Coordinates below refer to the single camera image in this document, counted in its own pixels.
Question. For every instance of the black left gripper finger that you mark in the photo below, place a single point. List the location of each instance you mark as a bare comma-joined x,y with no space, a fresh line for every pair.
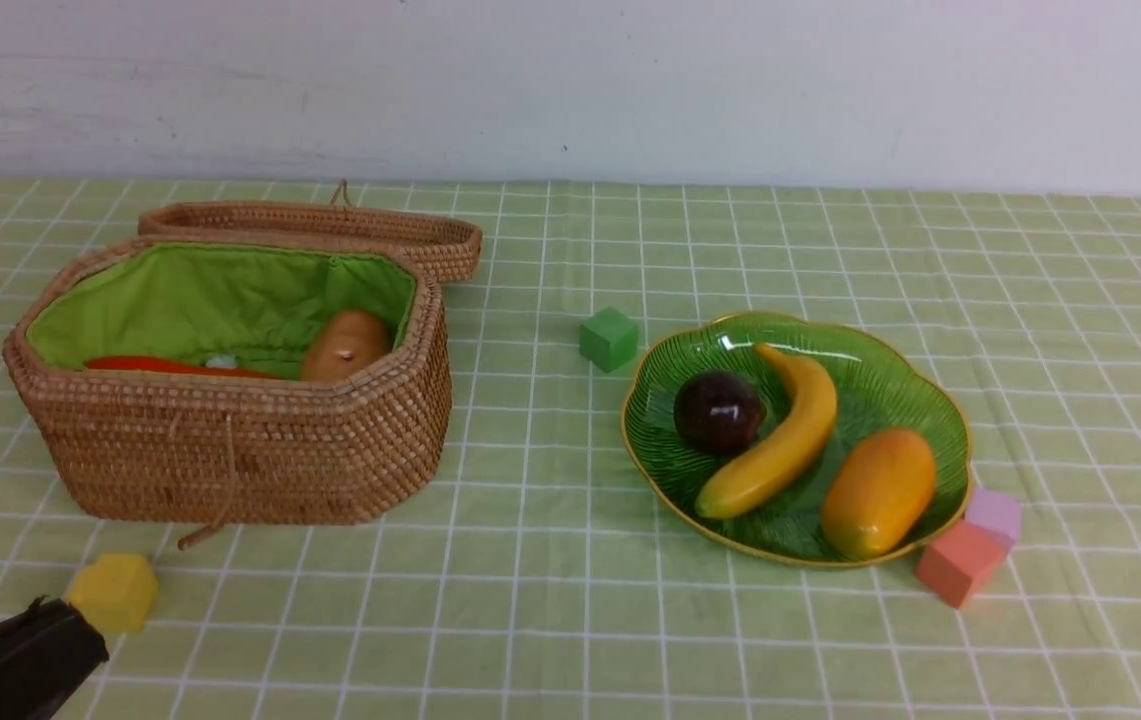
46,653

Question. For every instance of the orange plastic carrot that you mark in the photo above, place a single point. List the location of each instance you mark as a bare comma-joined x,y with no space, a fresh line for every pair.
151,364

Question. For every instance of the brown plastic potato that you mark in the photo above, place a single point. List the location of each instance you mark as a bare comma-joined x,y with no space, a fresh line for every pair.
352,340

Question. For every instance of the purple plastic mangosteen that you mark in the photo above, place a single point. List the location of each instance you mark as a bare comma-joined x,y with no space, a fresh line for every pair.
718,413

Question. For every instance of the yellow plastic banana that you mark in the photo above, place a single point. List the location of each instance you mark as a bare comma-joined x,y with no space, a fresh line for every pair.
788,451

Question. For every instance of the orange plastic mango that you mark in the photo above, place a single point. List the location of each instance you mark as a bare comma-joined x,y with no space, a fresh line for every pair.
883,488

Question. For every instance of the woven wicker basket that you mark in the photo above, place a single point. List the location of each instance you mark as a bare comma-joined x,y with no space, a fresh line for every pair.
142,446

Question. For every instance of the green checkered tablecloth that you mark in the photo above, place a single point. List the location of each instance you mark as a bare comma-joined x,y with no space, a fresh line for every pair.
538,578

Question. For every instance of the wicker basket lid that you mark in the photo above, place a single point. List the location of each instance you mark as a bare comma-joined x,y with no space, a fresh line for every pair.
444,247

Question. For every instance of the green foam cube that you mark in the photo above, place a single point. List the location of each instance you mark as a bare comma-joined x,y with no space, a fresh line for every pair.
608,339

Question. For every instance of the green leaf glass plate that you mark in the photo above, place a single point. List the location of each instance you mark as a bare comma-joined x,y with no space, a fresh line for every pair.
877,389

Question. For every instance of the pink foam cube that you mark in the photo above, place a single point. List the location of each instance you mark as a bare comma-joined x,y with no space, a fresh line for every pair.
959,562

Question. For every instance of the purple foam cube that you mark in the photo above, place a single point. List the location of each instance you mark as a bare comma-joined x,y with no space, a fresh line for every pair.
997,515

